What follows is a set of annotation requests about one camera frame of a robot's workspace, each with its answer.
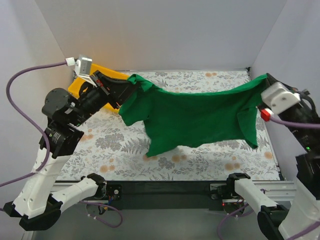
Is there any green t shirt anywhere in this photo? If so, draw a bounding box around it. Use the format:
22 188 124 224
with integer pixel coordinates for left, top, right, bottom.
118 74 267 157

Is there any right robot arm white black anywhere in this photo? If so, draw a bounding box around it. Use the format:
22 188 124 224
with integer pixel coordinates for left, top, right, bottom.
226 73 320 240

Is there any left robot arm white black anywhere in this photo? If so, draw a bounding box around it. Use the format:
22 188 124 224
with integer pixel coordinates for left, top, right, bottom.
3 71 138 231

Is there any yellow plastic tray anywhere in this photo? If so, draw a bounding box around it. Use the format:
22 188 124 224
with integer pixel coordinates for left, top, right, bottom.
70 57 137 115

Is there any floral table mat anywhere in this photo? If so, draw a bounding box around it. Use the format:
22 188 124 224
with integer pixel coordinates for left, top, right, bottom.
49 69 281 181

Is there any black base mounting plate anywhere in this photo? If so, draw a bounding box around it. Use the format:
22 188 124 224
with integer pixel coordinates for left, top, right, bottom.
100 180 237 210

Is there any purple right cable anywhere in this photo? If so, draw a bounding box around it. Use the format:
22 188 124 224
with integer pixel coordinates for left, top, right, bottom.
216 115 320 240

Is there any purple cable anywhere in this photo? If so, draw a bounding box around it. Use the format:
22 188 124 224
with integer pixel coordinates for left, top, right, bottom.
216 115 320 240
0 57 124 228

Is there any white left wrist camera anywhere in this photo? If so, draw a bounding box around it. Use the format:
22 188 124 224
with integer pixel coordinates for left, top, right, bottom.
74 54 96 86

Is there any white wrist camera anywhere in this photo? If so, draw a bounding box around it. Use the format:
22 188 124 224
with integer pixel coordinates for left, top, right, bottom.
260 82 301 122
74 54 96 86

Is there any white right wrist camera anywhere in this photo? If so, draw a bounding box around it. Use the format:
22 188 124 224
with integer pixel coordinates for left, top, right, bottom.
260 82 301 122

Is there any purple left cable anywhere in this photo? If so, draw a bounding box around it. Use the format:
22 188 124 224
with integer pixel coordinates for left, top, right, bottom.
0 57 124 228

